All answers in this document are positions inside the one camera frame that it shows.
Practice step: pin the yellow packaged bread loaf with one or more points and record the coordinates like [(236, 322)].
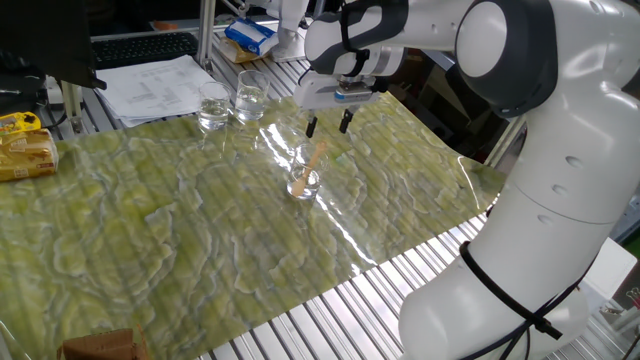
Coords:
[(25, 155)]

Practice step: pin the clear glass beaker with water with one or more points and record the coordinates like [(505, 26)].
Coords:
[(250, 105), (214, 115), (302, 189)]

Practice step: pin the aluminium frame post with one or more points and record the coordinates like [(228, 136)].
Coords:
[(504, 145), (72, 107), (206, 30)]

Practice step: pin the green marble pattern mat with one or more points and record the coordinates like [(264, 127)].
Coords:
[(150, 225)]

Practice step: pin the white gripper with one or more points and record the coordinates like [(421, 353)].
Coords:
[(315, 95)]

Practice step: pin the yellow snack box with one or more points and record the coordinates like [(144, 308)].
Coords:
[(17, 122)]

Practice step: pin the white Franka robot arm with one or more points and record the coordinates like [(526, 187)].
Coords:
[(550, 200)]

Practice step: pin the orange item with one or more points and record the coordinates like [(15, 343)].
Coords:
[(165, 25)]

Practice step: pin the brown cardboard box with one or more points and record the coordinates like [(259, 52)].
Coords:
[(100, 346)]

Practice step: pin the wooden stirring spoon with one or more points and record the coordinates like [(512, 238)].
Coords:
[(311, 162)]

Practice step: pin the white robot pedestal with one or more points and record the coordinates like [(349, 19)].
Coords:
[(290, 30)]

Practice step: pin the white printed paper sheets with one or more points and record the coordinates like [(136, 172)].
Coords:
[(150, 90)]

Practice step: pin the black monitor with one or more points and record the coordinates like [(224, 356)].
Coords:
[(45, 40)]

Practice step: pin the tan paper package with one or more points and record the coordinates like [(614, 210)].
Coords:
[(235, 52)]

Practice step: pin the blue white packet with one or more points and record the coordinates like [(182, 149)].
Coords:
[(250, 36)]

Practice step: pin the black computer keyboard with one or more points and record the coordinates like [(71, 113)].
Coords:
[(145, 49)]

